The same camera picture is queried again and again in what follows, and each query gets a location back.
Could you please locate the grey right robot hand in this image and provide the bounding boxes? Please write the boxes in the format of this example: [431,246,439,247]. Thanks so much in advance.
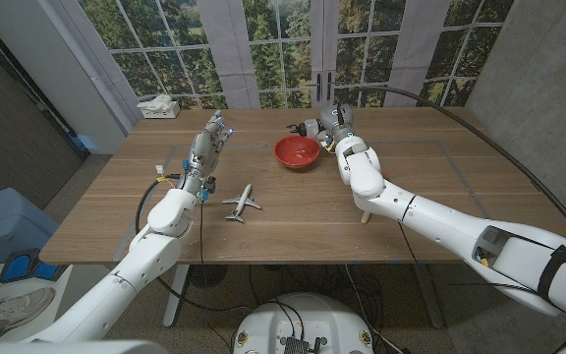
[311,103,357,149]

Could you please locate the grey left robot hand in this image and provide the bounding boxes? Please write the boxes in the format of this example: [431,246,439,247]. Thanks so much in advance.
[175,109,236,198]

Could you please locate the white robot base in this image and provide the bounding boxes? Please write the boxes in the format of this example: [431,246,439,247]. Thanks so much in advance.
[232,292,375,354]

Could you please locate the red bowl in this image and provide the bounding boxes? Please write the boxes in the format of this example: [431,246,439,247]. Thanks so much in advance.
[272,134,322,171]

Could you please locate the white toy airplane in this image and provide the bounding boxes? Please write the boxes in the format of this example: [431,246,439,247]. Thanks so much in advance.
[220,183,261,223]

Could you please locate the white tissue box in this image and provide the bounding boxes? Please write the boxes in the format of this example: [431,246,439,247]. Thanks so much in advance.
[136,94,182,120]

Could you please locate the printed window backdrop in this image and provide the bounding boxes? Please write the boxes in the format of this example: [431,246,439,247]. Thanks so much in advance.
[76,0,515,110]

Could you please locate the black floor fan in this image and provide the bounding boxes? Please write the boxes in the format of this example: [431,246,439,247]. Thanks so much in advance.
[188,264,229,289]

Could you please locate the white table leg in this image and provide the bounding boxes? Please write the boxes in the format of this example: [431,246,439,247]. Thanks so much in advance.
[162,264,191,328]

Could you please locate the grey table leg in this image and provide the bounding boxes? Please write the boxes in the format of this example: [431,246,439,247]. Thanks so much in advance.
[413,263,446,329]

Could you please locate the blue upholstered seat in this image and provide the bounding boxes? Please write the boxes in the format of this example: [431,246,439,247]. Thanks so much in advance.
[0,187,61,269]

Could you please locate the blue black foot pedal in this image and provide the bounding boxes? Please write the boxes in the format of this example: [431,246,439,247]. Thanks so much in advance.
[0,248,68,285]

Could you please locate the grey sneaker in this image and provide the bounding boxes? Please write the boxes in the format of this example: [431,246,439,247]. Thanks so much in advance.
[0,286,57,341]

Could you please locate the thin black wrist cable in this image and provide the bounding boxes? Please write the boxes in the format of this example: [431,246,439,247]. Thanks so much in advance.
[197,200,206,266]
[397,220,421,267]

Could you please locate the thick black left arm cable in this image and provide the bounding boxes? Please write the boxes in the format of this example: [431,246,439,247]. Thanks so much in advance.
[134,172,250,314]

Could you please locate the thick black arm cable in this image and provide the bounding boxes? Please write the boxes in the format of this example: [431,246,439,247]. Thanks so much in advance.
[134,172,250,314]
[334,84,566,262]

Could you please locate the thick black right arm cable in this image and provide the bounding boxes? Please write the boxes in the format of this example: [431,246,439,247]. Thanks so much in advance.
[334,84,566,262]

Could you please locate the white floor cable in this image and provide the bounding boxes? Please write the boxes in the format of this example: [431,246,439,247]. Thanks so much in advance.
[344,264,405,354]

